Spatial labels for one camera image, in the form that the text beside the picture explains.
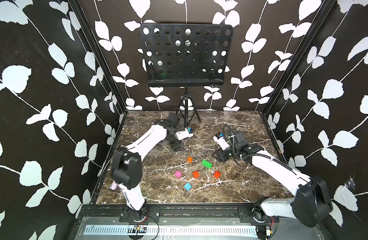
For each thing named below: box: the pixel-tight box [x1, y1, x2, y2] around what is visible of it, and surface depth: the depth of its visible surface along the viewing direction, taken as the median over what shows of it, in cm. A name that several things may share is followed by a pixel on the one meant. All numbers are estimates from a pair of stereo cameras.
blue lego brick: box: [184, 182, 192, 191], surface depth 83 cm
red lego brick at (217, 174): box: [213, 170, 222, 179], surface depth 89 cm
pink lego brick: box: [174, 170, 182, 179], surface depth 88 cm
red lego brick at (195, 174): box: [192, 170, 200, 178], surface depth 89 cm
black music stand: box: [139, 23, 234, 128], surface depth 65 cm
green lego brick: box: [201, 159, 213, 169], surface depth 92 cm
